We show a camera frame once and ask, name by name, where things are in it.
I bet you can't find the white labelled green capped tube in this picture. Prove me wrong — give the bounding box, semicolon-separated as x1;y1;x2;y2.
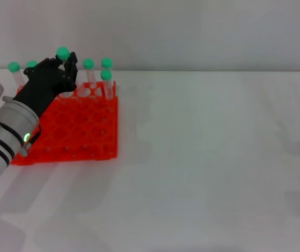
56;46;71;64

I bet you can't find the orange plastic test tube rack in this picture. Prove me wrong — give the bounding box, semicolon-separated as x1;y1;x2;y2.
9;80;119;166

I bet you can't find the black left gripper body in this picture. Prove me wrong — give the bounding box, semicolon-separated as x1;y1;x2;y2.
12;65;77;118

